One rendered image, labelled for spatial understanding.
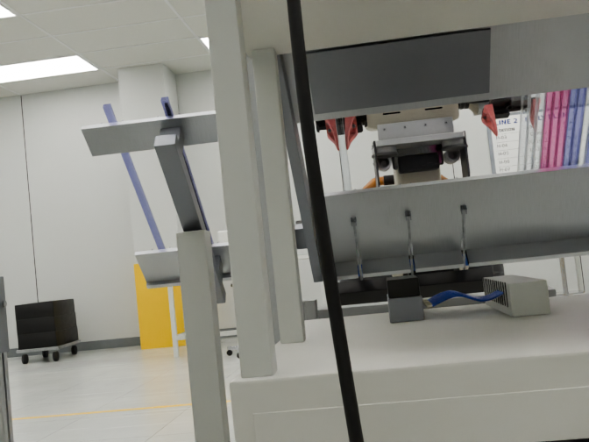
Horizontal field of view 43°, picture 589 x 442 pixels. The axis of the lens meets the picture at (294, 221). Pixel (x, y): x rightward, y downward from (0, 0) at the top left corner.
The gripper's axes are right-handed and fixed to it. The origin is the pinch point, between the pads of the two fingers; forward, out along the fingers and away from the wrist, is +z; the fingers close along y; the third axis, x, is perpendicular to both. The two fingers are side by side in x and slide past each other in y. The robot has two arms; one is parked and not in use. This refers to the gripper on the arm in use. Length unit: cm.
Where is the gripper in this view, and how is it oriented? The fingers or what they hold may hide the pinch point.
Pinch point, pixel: (342, 145)
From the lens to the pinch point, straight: 143.9
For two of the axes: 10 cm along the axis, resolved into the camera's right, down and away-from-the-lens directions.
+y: 9.9, -1.0, -1.1
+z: 0.0, 7.5, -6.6
